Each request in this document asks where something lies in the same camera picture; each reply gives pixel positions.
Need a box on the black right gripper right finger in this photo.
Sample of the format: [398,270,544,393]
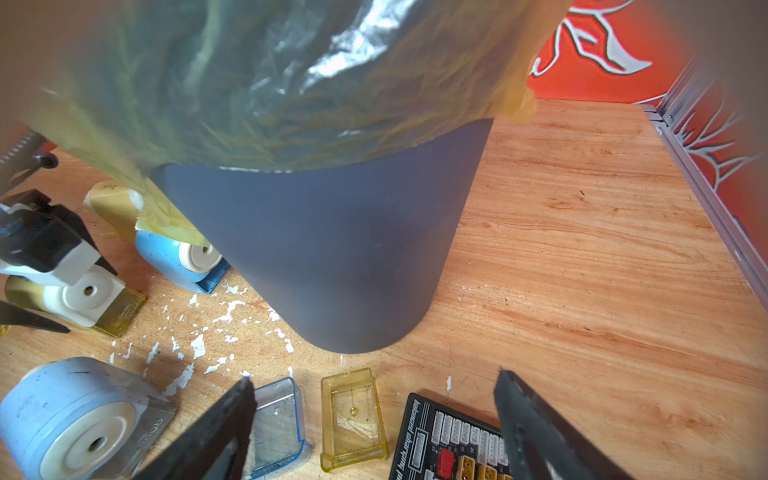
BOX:
[494,369,631,479]

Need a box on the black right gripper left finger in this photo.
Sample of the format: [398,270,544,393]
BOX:
[136,377,257,479]

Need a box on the clear grey sharpener tray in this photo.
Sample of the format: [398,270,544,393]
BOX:
[242,377,312,479]

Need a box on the clear yellow sharpener tray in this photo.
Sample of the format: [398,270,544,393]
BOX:
[320,368,389,473]

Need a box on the blue pencil sharpener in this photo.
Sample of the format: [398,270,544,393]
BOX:
[135,230,230,295]
[1,357,176,479]

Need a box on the yellow pencil sharpener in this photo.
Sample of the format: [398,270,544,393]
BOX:
[4,265,147,338]
[83,180,144,244]

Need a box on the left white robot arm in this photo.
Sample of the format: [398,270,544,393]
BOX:
[1,130,256,479]

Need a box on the grey bin with green bag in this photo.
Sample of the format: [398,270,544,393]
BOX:
[1,1,569,354]

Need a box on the aluminium frame rail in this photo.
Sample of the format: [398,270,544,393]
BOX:
[643,59,767,305]

